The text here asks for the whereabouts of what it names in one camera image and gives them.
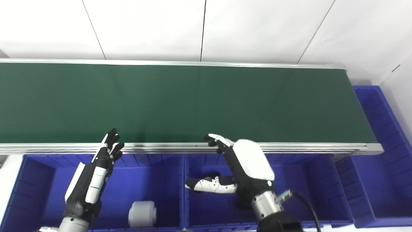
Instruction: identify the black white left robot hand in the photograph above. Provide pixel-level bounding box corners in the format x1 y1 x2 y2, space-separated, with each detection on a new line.
64 128 125 221

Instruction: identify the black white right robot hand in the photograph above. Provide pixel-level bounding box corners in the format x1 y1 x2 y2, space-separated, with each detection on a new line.
185 133 276 208

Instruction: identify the black tapered part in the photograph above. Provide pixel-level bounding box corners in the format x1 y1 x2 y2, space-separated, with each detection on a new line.
193 171 223 181

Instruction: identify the blue plastic bin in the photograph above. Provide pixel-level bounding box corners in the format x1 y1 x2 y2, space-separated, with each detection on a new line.
0 154 185 232
183 153 355 230
334 85 412 228

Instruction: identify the white cylinder part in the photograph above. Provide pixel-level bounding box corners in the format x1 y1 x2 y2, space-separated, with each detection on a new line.
128 201 157 227

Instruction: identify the green conveyor belt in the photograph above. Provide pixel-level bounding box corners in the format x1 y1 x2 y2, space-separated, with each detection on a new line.
0 63 378 144
0 58 384 156

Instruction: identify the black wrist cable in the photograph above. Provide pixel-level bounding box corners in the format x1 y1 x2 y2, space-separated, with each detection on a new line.
276 189 323 232

